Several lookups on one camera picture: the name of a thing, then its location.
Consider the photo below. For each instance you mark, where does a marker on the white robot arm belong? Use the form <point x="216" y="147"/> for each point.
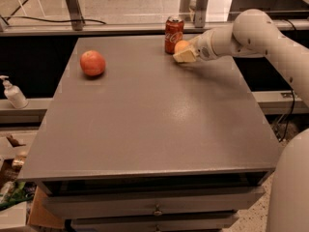
<point x="253" y="31"/>

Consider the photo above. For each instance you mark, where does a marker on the right metal railing post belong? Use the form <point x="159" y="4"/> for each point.
<point x="200" y="13"/>

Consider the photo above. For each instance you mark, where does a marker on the orange fruit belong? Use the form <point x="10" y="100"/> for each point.
<point x="181" y="45"/>

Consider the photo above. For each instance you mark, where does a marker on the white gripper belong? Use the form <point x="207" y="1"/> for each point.
<point x="203" y="47"/>

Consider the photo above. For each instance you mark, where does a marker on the left metal railing post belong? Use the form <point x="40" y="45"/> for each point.
<point x="76" y="18"/>

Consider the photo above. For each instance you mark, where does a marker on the grey drawer cabinet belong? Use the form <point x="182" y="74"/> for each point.
<point x="147" y="124"/>

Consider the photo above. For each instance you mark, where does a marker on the lower drawer with knob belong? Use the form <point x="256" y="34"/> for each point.
<point x="163" y="223"/>

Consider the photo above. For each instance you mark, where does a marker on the metal railing post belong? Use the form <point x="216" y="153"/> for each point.
<point x="200" y="13"/>
<point x="76" y="18"/>

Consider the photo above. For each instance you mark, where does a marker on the drawer with knob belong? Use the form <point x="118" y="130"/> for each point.
<point x="154" y="203"/>
<point x="163" y="223"/>

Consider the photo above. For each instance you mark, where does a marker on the white pump bottle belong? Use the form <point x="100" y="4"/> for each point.
<point x="13" y="93"/>

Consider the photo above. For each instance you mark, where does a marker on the cardboard box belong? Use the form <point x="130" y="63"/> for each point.
<point x="39" y="216"/>

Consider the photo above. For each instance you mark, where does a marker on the green packaging clutter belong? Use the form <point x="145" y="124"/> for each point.
<point x="13" y="193"/>

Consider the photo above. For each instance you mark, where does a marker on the red coke can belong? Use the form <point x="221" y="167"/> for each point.
<point x="173" y="32"/>

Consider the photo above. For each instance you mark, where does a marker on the top drawer with knob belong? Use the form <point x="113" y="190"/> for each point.
<point x="154" y="203"/>

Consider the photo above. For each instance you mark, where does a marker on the red apple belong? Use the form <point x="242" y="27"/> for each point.
<point x="92" y="63"/>

